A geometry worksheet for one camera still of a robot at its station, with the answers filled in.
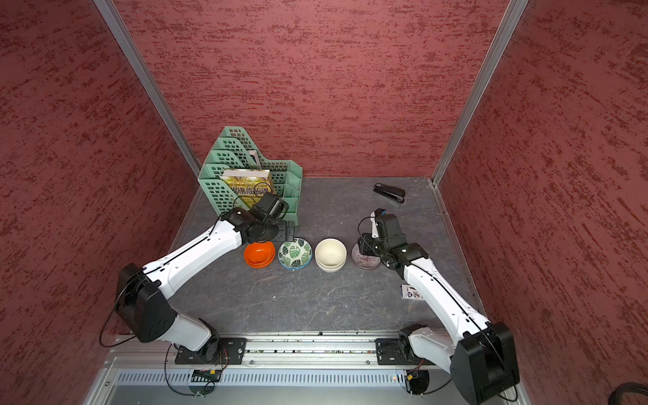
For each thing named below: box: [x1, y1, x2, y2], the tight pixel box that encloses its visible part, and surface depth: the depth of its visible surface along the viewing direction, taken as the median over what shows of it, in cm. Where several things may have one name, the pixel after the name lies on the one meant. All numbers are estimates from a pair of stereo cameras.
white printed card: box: [401, 284, 424, 300], surface depth 87 cm
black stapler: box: [372, 182, 406, 204], surface depth 116 cm
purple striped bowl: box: [351, 243, 382, 270], surface depth 91 cm
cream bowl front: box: [313, 237, 348, 273], surface depth 91 cm
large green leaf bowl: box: [277, 237, 314, 271], surface depth 94 cm
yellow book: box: [220, 169, 276, 210], surface depth 87 cm
